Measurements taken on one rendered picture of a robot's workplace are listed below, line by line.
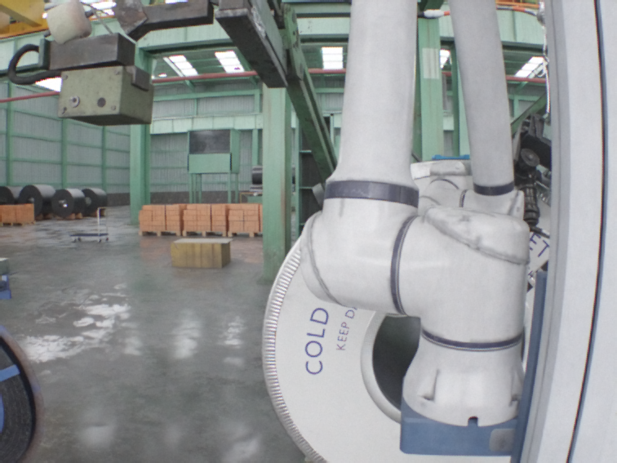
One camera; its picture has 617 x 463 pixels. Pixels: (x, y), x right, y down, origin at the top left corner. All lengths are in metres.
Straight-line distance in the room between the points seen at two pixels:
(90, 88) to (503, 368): 1.04
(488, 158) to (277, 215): 5.20
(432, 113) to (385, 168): 5.44
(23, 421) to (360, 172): 1.27
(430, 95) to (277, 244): 2.92
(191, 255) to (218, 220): 4.92
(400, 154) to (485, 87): 0.24
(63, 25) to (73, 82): 0.16
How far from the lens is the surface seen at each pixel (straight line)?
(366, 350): 1.35
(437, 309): 0.59
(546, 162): 1.31
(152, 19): 1.18
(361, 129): 0.67
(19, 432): 1.57
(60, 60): 1.25
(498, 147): 0.85
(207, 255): 7.28
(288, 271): 1.30
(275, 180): 5.93
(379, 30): 0.74
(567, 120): 0.48
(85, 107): 1.13
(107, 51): 1.17
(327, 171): 2.51
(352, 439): 1.50
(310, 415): 1.46
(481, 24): 0.82
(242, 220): 11.98
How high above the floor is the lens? 1.27
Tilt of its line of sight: 5 degrees down
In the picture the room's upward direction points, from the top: straight up
